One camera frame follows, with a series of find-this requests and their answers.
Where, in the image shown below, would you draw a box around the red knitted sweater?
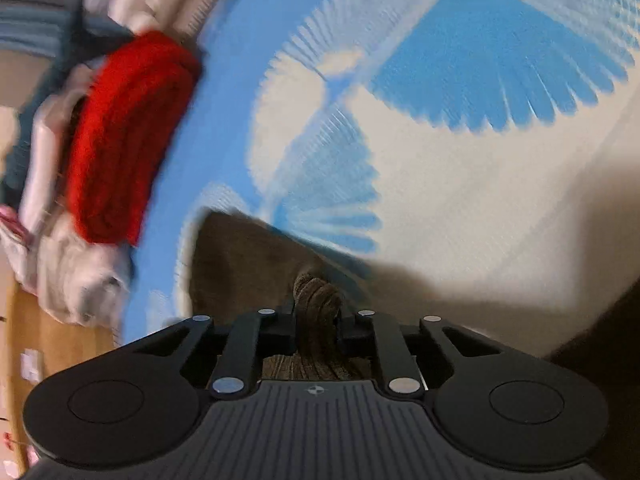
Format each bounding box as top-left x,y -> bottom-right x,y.
65,30 -> 203,247

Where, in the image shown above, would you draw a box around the white and pink cloth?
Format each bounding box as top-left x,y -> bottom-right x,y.
0,67 -> 96,291

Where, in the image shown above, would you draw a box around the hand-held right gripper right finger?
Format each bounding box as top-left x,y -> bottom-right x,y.
336,305 -> 501,400

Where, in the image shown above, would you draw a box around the brown corduroy pants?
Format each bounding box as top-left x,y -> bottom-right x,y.
187,210 -> 382,382

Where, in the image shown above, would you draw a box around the cream folded blanket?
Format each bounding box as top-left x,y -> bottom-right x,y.
37,210 -> 135,326

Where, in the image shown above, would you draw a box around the dark teal cloth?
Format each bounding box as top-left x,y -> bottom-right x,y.
0,0 -> 136,201

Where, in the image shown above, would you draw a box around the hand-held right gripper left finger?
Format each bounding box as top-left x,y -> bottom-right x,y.
131,300 -> 297,400

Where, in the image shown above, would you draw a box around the blue and white bed sheet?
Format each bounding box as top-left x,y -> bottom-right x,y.
117,0 -> 640,361

